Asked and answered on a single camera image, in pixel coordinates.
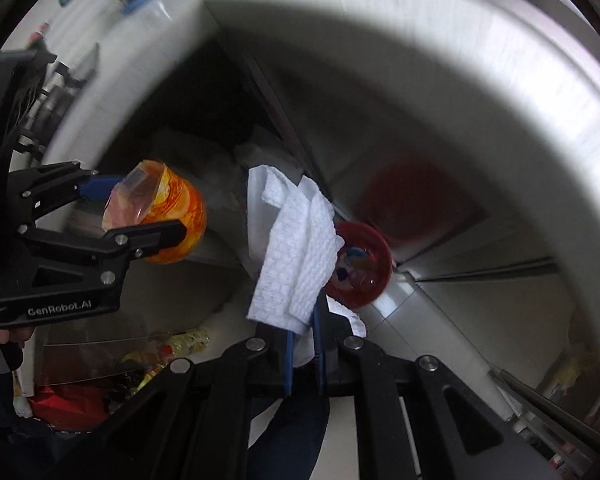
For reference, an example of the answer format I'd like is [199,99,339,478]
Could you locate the orange plastic wrapper cup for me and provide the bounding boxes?
[102,159,207,264]

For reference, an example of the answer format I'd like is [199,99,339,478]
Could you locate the white paper towel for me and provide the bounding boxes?
[247,165,344,367]

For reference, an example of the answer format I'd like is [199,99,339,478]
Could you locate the red plastic trash bin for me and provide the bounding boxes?
[326,221,393,310]

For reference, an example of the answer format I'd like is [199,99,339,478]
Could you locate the person left hand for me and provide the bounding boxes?
[0,327,34,348]

